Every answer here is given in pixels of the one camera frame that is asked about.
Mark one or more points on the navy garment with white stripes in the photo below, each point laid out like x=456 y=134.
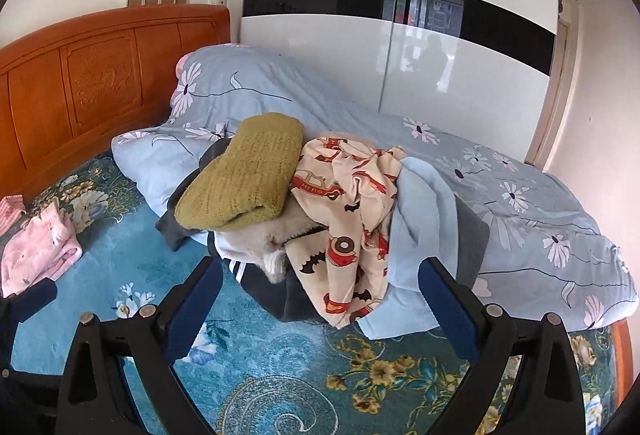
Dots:
x=290 y=300

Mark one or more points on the orange wooden bed frame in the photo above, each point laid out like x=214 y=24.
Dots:
x=624 y=355

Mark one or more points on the cream car print garment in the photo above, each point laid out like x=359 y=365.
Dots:
x=345 y=225

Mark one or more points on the white fluffy garment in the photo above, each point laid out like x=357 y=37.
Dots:
x=260 y=240

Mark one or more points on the pink checked cloth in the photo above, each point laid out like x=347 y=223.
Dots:
x=10 y=212

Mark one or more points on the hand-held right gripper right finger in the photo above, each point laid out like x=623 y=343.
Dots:
x=450 y=310

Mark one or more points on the blue daisy print duvet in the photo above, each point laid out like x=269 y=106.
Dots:
x=350 y=115

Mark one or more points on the light blue garment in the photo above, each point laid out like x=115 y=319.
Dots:
x=420 y=205

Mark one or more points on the white wardrobe with black band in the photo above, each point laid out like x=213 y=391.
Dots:
x=325 y=50

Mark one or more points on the olive green knitted sweater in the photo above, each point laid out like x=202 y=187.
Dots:
x=245 y=165

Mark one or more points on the orange wooden headboard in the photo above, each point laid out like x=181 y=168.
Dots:
x=100 y=65

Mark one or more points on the teal floral bed sheet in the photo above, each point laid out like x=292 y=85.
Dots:
x=150 y=240

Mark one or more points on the pink folded garment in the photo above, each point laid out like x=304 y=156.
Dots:
x=35 y=255

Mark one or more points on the light blue pillow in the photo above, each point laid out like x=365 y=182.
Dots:
x=145 y=165

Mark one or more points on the dark grey garment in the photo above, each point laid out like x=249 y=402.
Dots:
x=472 y=240

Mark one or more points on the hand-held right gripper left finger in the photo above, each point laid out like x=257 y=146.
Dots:
x=192 y=310

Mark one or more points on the wooden door frame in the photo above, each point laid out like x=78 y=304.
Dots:
x=552 y=95

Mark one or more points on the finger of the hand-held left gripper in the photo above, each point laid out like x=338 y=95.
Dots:
x=31 y=301

